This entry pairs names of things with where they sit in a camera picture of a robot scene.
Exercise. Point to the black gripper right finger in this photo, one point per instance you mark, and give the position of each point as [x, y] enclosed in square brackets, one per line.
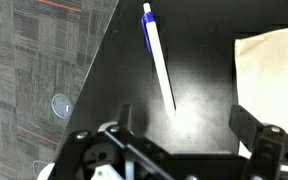
[267, 150]

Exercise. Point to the brown paper napkin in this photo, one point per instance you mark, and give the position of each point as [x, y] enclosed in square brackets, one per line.
[270, 76]

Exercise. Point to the black pedestal table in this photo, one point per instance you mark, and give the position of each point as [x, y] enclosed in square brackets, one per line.
[197, 50]

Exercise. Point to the white pen with blue clip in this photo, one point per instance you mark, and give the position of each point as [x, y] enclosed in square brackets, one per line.
[159, 60]

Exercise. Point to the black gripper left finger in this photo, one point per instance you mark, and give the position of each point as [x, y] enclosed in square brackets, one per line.
[124, 146]

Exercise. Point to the round grey floor outlet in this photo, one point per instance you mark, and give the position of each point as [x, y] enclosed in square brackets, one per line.
[62, 106]

